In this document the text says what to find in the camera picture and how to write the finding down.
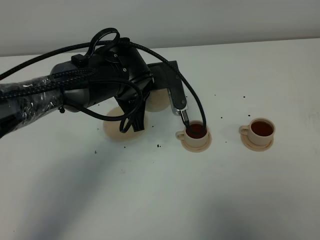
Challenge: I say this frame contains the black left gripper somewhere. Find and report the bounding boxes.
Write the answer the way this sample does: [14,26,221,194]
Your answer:
[116,72,154,132]

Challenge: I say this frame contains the beige ceramic teapot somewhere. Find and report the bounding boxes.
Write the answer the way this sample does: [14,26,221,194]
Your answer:
[145,88,171,112]

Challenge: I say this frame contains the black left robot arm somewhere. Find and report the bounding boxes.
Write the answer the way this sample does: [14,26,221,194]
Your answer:
[0,40,153,136]

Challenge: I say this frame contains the beige teapot saucer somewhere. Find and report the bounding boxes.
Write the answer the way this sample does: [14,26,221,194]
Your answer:
[103,115,148,142]

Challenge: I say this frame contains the beige left teacup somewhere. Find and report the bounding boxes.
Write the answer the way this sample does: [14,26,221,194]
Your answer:
[175,120,209,147]

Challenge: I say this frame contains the beige teacup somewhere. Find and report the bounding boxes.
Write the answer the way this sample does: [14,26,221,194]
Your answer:
[239,117,276,146]
[175,120,209,147]

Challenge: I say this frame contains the beige left cup saucer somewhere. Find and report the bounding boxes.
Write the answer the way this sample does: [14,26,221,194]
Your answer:
[181,132,212,153]

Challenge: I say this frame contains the beige cup saucer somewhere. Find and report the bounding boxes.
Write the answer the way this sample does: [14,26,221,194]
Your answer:
[181,132,212,153]
[240,134,274,152]

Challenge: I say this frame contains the beige right cup saucer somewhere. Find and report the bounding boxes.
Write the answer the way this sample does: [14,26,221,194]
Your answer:
[240,134,274,152]

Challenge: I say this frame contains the beige right teacup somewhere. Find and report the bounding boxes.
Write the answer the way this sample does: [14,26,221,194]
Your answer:
[239,117,276,146]

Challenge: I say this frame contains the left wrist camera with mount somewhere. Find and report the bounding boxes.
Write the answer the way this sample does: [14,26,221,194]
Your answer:
[147,62,188,116]

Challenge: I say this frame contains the black braided left cable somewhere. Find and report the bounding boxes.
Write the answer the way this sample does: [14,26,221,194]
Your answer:
[0,27,208,135]

